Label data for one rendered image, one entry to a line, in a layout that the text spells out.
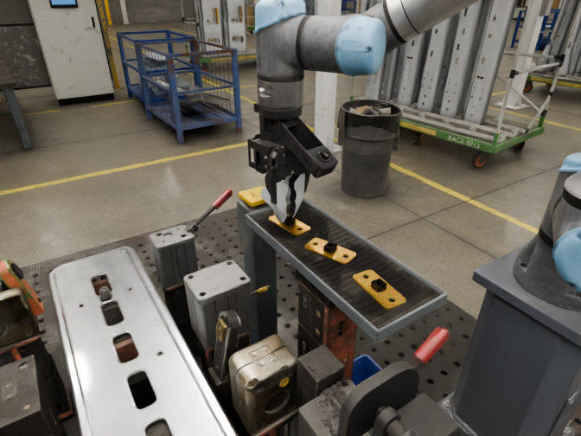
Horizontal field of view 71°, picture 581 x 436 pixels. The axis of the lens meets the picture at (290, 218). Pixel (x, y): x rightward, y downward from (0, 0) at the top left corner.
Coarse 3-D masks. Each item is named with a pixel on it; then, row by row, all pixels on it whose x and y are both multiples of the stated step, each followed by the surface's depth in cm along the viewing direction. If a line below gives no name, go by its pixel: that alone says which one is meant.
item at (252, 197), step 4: (256, 188) 90; (260, 188) 90; (240, 192) 88; (244, 192) 88; (248, 192) 88; (252, 192) 88; (256, 192) 88; (240, 196) 88; (244, 196) 86; (248, 196) 86; (252, 196) 86; (256, 196) 86; (260, 196) 86; (244, 200) 86; (248, 200) 85; (252, 200) 85; (256, 200) 85; (260, 200) 85; (248, 204) 85; (252, 204) 84; (256, 204) 85
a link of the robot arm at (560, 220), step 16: (576, 176) 51; (576, 192) 49; (560, 208) 52; (576, 208) 49; (560, 224) 52; (576, 224) 49; (560, 240) 50; (576, 240) 48; (560, 256) 50; (576, 256) 48; (560, 272) 51; (576, 272) 50; (576, 288) 51
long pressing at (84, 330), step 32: (96, 256) 95; (128, 256) 95; (64, 288) 85; (128, 288) 85; (64, 320) 77; (96, 320) 77; (128, 320) 77; (160, 320) 77; (64, 352) 70; (96, 352) 70; (96, 384) 64; (128, 384) 65; (160, 384) 64; (192, 384) 64; (96, 416) 60; (128, 416) 60; (160, 416) 60; (192, 416) 60; (224, 416) 59
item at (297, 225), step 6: (288, 216) 76; (276, 222) 76; (288, 222) 75; (294, 222) 76; (300, 222) 76; (288, 228) 74; (294, 228) 74; (300, 228) 75; (306, 228) 74; (294, 234) 73; (300, 234) 73
